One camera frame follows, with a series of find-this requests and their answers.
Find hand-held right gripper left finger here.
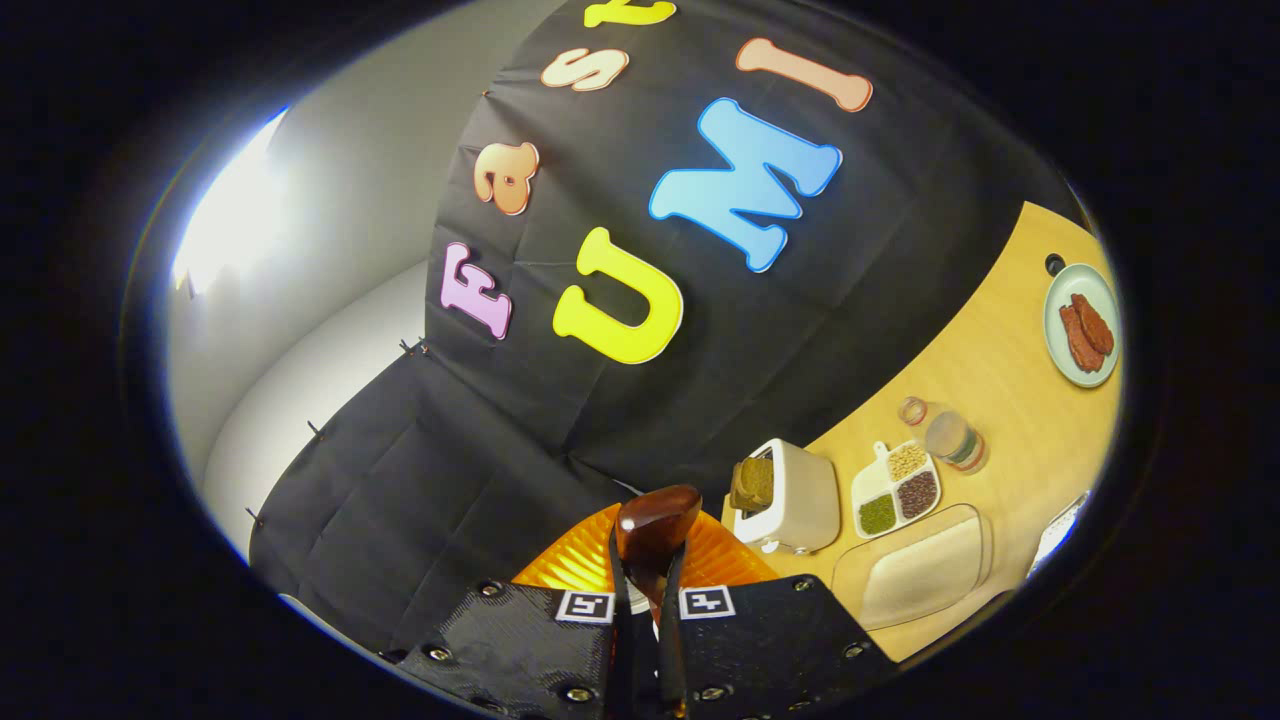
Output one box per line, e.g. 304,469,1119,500
385,503,641,720

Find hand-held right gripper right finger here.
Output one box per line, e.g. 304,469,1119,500
655,508,901,720

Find brown wooden spoon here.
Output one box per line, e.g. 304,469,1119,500
612,485,704,613

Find clear box of rice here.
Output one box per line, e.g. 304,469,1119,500
830,503,997,632

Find white toaster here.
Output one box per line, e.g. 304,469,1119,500
722,438,842,557

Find brown bread slice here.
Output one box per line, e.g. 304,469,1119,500
728,455,777,514

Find white divided bean dish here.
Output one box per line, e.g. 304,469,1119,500
850,440,944,542

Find small glass bottle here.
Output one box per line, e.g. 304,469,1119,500
897,396,990,476

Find black backdrop cloth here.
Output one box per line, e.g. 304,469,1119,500
248,0,1093,656

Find pale green plate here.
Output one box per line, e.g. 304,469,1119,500
1043,263,1122,390

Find red meat piece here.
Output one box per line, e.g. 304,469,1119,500
1058,304,1103,374
1070,293,1116,357

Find ceiling light panel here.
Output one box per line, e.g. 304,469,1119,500
172,108,293,296

